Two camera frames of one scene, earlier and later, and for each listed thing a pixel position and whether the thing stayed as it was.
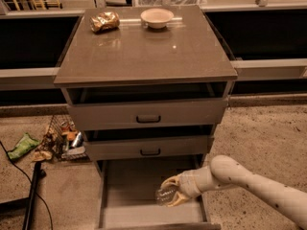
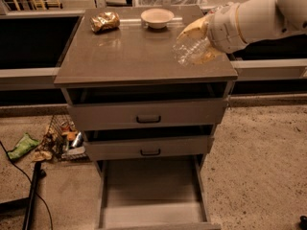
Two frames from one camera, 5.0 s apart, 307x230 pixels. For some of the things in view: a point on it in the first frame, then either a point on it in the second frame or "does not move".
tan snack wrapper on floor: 41,155 does not move
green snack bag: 25,145 does not move
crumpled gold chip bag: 104,22 does not move
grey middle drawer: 144,147 does not move
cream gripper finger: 178,198 to 209,55
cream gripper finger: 177,180 to 195,31
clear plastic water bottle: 163,195 to 187,48
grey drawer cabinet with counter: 141,95 does not move
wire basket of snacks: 63,141 does not move
